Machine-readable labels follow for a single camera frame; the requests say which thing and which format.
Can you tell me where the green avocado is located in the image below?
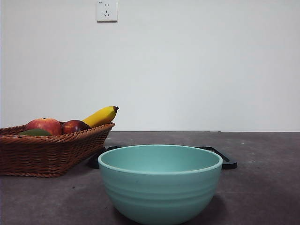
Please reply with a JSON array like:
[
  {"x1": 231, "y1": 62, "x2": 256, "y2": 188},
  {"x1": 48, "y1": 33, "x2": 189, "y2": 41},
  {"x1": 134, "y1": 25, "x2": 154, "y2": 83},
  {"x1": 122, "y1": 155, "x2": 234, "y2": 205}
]
[{"x1": 18, "y1": 128, "x2": 53, "y2": 137}]

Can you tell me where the yellow banana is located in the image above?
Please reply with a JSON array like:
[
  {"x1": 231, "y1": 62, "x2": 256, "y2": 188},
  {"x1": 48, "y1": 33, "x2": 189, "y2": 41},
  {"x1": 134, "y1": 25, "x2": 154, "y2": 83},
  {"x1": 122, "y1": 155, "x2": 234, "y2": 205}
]
[{"x1": 82, "y1": 105, "x2": 120, "y2": 128}]

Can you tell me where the teal ceramic bowl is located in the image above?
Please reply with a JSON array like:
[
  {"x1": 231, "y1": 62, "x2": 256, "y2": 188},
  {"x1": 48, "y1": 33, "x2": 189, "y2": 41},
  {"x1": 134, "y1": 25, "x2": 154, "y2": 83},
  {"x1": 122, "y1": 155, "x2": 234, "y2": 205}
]
[{"x1": 97, "y1": 144, "x2": 223, "y2": 225}]

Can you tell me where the white wall socket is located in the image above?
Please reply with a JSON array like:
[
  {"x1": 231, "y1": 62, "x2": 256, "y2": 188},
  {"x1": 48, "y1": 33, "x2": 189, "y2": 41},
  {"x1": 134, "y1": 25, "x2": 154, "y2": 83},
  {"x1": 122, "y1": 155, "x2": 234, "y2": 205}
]
[{"x1": 97, "y1": 0, "x2": 118, "y2": 23}]

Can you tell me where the black glossy tray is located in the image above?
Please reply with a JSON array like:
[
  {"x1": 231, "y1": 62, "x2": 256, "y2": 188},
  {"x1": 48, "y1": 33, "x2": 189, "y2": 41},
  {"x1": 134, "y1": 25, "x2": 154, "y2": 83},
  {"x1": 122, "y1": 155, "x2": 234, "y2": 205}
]
[{"x1": 88, "y1": 145, "x2": 238, "y2": 170}]

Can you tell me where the brown wicker basket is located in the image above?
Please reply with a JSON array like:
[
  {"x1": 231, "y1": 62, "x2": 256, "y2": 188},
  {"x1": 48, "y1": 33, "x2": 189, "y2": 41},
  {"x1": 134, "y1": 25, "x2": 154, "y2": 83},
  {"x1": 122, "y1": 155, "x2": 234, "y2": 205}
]
[{"x1": 0, "y1": 121, "x2": 116, "y2": 178}]

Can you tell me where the dark red plum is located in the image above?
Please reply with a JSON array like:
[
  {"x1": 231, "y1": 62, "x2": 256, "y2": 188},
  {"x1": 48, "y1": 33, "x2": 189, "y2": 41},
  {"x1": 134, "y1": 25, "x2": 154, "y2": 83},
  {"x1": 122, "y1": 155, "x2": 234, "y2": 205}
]
[{"x1": 61, "y1": 120, "x2": 91, "y2": 135}]

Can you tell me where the red yellow apple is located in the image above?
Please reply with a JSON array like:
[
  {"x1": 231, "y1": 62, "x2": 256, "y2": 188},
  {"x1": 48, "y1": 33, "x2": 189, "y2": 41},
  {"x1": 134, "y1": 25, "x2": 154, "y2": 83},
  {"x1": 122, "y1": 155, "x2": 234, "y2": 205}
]
[{"x1": 25, "y1": 118, "x2": 63, "y2": 136}]

